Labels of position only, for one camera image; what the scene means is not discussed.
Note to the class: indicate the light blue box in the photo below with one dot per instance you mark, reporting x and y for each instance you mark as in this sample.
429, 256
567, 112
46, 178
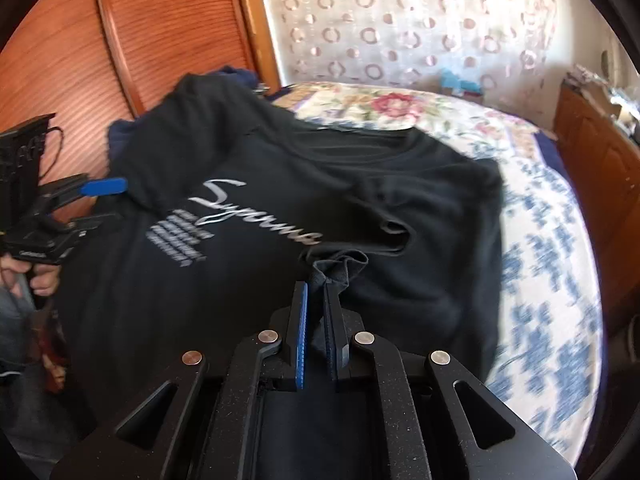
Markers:
457, 82

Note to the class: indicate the pile of papers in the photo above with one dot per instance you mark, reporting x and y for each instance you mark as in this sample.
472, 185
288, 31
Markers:
600, 82

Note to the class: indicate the navy blue cloth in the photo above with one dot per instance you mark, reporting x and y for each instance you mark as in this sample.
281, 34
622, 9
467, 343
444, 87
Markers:
117, 137

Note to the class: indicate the brown wooden cabinet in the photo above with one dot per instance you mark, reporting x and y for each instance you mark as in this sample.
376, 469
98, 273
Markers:
590, 160

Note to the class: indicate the circle patterned curtain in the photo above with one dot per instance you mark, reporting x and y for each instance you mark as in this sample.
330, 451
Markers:
400, 20

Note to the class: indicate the blue floral bed sheet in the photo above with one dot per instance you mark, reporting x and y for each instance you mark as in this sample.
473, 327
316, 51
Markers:
540, 260

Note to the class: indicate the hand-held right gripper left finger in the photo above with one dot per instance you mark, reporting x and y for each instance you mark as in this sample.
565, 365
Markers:
300, 340

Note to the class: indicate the wooden headboard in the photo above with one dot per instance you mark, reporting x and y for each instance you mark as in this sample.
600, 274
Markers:
175, 20

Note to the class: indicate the black fleece cloth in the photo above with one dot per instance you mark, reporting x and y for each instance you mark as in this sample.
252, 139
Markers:
300, 160

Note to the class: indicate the person's blue jeans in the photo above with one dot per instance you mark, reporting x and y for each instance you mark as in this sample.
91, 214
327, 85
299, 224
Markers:
12, 325

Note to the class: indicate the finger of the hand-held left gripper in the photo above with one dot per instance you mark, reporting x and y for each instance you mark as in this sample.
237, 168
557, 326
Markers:
102, 187
85, 225

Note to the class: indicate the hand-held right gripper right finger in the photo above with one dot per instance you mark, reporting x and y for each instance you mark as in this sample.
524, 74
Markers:
331, 345

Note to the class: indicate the dark red floral cloth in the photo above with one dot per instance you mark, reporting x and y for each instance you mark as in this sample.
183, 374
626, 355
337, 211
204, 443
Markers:
50, 355

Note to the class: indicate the person's left hand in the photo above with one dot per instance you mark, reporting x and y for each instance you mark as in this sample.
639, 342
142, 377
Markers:
45, 280

